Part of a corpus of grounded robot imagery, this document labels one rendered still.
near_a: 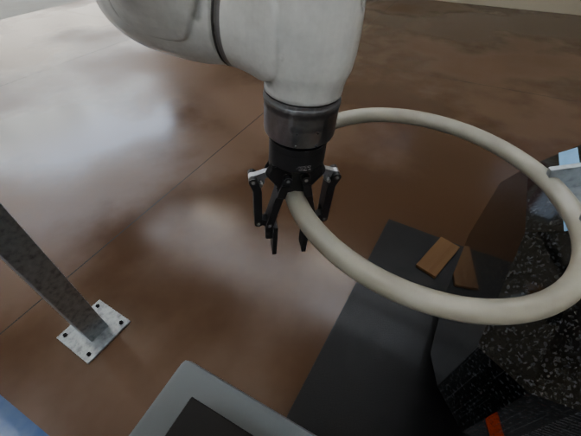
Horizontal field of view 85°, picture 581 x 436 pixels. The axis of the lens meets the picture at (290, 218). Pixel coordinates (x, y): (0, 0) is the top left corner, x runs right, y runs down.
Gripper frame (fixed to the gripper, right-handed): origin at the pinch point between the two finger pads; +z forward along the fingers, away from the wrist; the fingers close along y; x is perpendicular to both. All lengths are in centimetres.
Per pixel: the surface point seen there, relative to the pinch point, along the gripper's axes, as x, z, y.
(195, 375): -19.3, 4.4, -15.7
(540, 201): 7, 5, 60
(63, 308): 29, 64, -70
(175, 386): -20.3, 4.5, -18.4
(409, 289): -18.6, -11.1, 10.3
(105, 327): 32, 88, -65
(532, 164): 3.6, -9.7, 45.0
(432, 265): 38, 78, 80
